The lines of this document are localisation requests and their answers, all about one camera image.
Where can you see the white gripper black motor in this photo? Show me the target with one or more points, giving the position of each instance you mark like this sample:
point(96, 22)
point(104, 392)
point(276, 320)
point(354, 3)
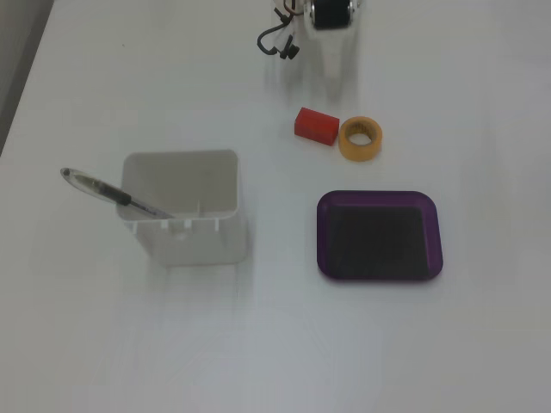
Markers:
point(331, 13)

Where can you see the yellow tape roll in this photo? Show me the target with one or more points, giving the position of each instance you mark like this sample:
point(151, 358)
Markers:
point(359, 152)

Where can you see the red rectangular block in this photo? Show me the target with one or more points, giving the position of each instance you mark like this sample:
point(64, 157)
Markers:
point(316, 125)

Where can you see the purple tray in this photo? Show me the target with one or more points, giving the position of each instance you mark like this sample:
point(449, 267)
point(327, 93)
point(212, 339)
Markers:
point(374, 236)

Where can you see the white square container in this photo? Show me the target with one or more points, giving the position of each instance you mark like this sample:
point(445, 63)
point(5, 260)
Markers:
point(193, 245)

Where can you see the clear black ballpoint pen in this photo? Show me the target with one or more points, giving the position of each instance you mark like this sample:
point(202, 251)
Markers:
point(107, 191)

